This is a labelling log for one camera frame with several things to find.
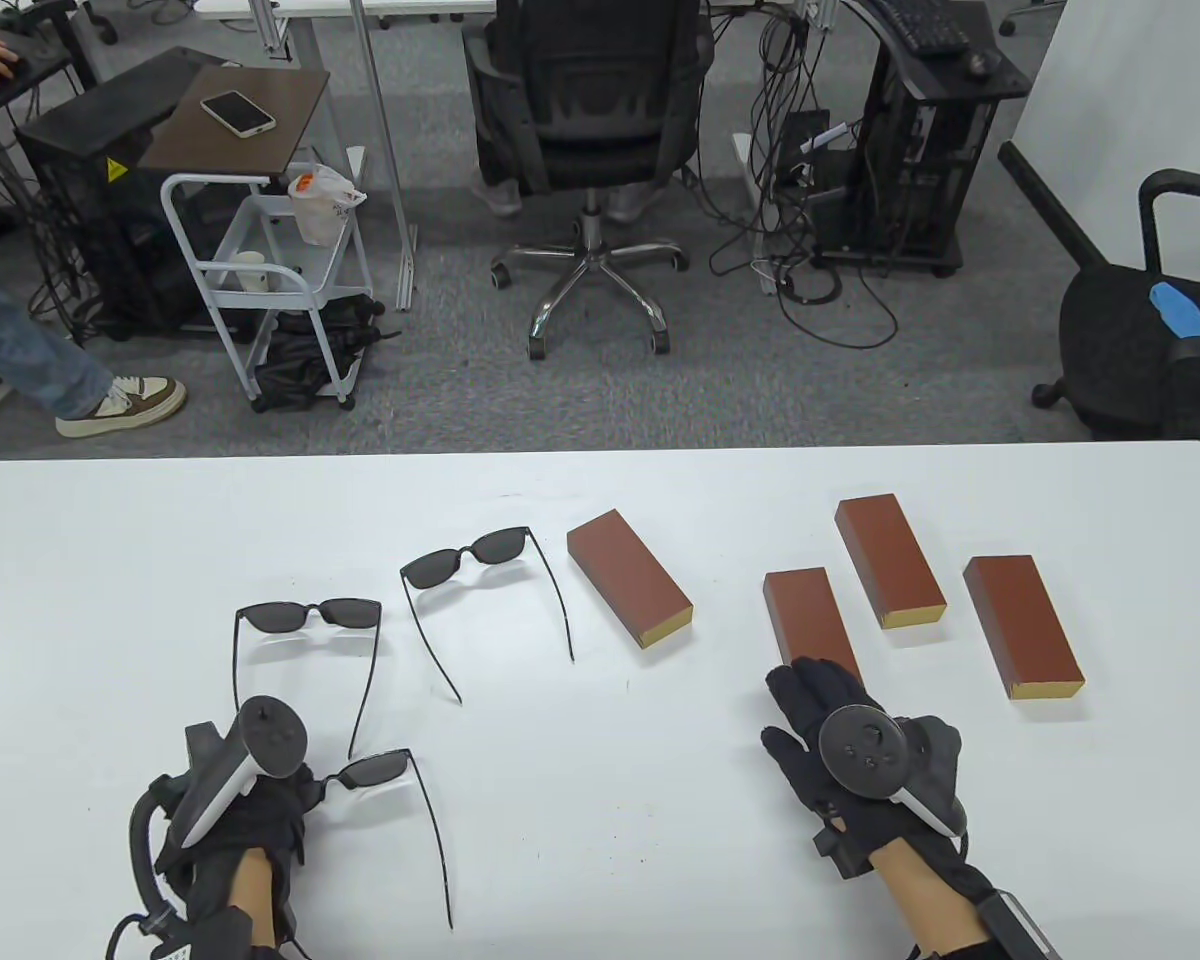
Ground person's left hand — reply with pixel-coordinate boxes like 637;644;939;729
155;762;323;906

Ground person's right hand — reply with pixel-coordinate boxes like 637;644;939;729
760;655;964;876

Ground black sunglasses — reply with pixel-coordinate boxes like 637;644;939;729
315;748;454;931
400;527;574;704
232;598;384;761

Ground brown sliding storage box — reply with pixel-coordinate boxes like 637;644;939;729
834;493;949;631
566;508;694;651
962;555;1088;699
763;567;866;691

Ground person's right forearm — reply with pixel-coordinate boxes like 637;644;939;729
870;838;996;960

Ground black forearm sensor pack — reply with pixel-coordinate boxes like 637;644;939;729
975;885;1066;960
110;900;261;960

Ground person's left forearm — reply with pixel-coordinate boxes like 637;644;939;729
215;850;286;960

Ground white grey hand controller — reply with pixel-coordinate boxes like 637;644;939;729
175;695;309;851
818;705;969;839

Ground black bag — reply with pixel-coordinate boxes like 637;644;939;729
253;293;401;411

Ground black office chair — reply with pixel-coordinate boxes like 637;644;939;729
1032;168;1200;451
463;0;713;361

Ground blue cloth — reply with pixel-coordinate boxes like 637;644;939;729
1148;280;1200;386

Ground white utility cart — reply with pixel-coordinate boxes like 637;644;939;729
160;160;376;413

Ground white plastic bag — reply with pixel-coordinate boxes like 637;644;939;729
288;163;368;247

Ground black computer tower yellow sticker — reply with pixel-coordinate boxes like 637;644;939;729
15;45;223;336

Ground brown side table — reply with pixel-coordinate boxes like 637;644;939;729
140;65;331;196

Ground black computer desk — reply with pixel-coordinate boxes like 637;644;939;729
815;0;1031;279

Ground white smartphone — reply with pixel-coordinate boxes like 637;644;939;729
200;90;277;138

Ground white partition panel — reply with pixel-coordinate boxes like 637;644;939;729
1000;0;1200;301

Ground black keyboard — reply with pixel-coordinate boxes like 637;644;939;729
872;0;971;56

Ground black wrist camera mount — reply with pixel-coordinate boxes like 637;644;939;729
812;815;876;881
182;722;231;791

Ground black floor cables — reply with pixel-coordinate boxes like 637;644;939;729
0;100;91;351
705;0;901;351

